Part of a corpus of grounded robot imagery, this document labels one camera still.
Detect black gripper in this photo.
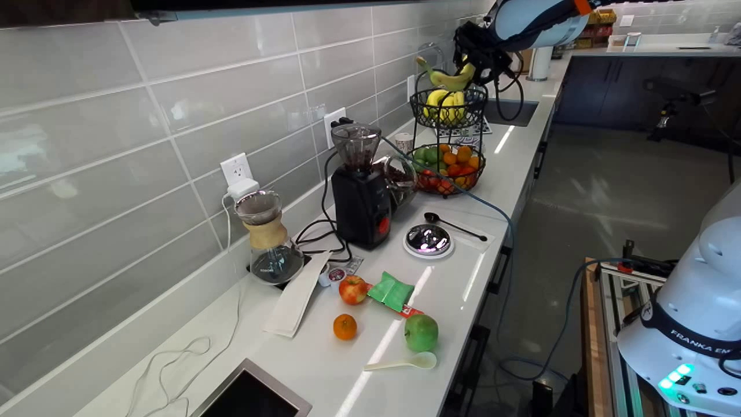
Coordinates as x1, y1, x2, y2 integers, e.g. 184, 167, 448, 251
454, 21, 512, 83

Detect yellow green banana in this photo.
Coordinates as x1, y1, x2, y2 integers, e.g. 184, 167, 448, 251
415, 55, 475, 90

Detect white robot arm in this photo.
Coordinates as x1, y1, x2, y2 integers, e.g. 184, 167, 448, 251
454, 0, 601, 83

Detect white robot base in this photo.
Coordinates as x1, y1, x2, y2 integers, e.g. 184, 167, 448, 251
618, 183, 741, 417

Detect yellow bananas in basket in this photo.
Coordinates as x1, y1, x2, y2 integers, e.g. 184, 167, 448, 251
420, 90, 465, 127

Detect paper towel roll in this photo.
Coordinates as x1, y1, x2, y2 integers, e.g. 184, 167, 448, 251
527, 47, 553, 80

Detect kitchen sink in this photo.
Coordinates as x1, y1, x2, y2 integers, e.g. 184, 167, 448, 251
483, 100, 537, 127

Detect black two-tier fruit basket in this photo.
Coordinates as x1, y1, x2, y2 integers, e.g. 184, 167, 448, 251
410, 83, 487, 163

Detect mixed fruit in lower basket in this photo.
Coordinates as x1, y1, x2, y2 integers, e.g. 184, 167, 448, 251
412, 143, 485, 197

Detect black measuring spoon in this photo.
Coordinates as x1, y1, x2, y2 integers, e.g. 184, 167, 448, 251
424, 210, 487, 241

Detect black coffee grinder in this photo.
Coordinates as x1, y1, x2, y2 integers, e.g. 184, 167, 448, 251
331, 119, 391, 251

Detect round silver lid dish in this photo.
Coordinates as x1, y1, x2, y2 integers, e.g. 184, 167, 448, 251
403, 224, 454, 259

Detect green snack packet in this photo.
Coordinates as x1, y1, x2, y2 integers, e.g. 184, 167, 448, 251
368, 273, 415, 313

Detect red yellow apple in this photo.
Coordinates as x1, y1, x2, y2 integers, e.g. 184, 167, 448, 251
338, 275, 368, 306

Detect wooden robot cart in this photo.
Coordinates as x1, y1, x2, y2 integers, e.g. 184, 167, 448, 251
581, 263, 663, 417

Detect green apple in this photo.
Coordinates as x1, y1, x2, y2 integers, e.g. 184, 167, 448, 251
404, 314, 438, 351

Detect glass jar blender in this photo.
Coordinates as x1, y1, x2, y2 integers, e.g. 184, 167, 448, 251
235, 190, 302, 285

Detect small orange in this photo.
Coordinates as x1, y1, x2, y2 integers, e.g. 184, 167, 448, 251
333, 313, 359, 340

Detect white plastic spoon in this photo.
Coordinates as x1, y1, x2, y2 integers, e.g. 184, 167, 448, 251
365, 351, 438, 370

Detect white folded paper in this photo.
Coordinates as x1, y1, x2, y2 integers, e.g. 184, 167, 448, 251
263, 253, 328, 337

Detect countertop induction plate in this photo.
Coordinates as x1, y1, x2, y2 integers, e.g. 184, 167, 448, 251
192, 359, 311, 417

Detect blue cable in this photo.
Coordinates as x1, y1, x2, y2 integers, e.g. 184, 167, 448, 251
460, 188, 603, 385

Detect white wall outlet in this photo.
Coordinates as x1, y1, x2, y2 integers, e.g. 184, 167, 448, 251
220, 153, 259, 202

